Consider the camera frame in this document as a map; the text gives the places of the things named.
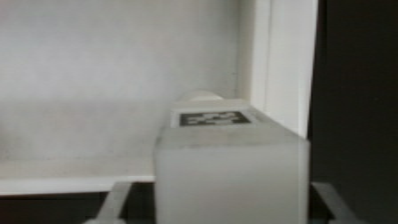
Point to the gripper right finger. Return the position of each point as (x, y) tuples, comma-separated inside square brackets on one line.
[(330, 210)]

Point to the white square tabletop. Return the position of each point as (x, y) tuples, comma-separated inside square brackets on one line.
[(104, 58)]

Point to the white table leg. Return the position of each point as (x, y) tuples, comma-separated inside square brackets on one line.
[(232, 165)]

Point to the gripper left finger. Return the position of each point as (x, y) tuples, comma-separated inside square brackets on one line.
[(129, 205)]

